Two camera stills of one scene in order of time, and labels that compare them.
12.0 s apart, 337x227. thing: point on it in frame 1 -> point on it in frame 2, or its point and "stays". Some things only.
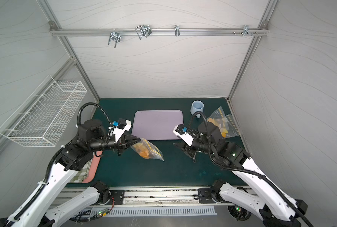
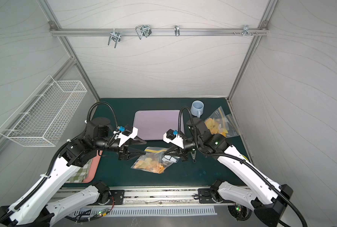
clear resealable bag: [233, 130] stays
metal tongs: [194, 160] stays
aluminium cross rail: [115, 32] stays
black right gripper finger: [184, 147] -> [173, 150]
